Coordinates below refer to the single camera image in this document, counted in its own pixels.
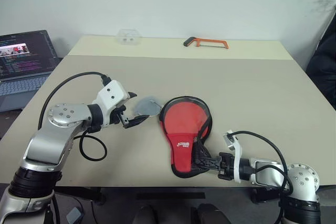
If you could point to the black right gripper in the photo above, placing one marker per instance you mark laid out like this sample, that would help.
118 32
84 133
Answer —
226 165

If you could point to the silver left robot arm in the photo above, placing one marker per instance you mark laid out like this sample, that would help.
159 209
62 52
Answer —
57 132

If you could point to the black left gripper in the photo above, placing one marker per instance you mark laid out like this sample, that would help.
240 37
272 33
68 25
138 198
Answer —
119 115

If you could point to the open laptop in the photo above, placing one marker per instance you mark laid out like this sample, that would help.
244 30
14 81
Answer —
23 58

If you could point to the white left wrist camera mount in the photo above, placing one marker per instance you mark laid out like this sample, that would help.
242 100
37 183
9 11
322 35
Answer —
111 95

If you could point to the grey floor pedal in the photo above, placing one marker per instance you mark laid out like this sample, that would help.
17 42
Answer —
74 214

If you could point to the black metal table frame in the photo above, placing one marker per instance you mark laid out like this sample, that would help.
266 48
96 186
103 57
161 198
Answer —
170 195

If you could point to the orange hacksaw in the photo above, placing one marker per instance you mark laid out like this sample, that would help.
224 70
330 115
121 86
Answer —
212 42

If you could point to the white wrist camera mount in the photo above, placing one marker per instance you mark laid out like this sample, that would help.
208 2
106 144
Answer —
111 95
239 155

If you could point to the red table tennis paddle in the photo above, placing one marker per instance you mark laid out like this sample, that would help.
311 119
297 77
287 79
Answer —
183 116

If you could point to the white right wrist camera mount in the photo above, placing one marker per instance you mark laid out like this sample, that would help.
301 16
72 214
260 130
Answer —
239 155

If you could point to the black and red paddle case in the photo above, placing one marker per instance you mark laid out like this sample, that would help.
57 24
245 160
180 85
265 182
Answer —
182 153

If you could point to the clear plastic box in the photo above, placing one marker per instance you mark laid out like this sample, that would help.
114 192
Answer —
128 36

